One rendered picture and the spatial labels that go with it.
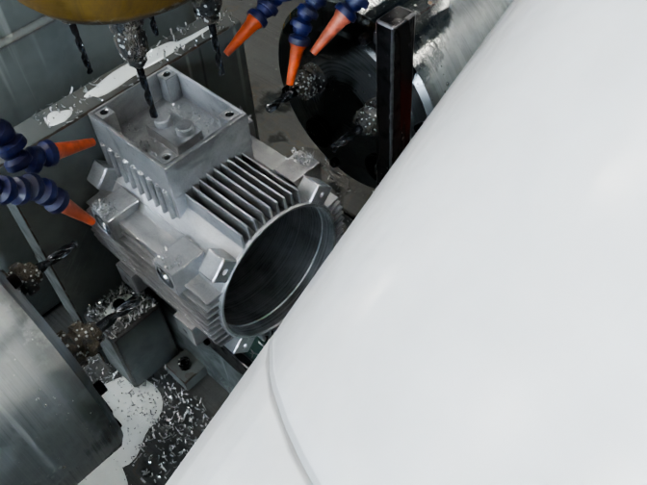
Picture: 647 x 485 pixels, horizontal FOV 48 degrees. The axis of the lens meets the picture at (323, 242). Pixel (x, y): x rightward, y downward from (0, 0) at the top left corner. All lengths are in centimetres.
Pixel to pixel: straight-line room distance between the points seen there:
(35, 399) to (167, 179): 22
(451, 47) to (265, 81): 57
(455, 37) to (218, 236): 33
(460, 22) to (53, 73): 44
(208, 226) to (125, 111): 16
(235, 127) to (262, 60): 67
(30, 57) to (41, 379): 38
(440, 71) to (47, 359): 47
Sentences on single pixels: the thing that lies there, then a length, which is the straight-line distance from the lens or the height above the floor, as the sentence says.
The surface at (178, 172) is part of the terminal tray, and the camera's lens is 68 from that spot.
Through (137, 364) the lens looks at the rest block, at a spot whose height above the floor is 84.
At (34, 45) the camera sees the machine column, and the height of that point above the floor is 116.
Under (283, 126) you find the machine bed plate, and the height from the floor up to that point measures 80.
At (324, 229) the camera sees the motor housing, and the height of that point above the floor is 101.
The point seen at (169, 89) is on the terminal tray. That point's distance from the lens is 77.
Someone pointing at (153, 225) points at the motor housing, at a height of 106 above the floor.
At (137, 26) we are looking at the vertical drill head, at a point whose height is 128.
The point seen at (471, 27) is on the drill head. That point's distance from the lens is 83.
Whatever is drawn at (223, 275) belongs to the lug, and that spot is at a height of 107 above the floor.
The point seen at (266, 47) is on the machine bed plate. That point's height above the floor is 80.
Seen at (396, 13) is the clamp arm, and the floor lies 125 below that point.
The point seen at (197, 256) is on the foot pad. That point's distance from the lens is 68.
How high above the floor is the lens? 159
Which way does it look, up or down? 50 degrees down
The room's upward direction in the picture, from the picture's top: 5 degrees counter-clockwise
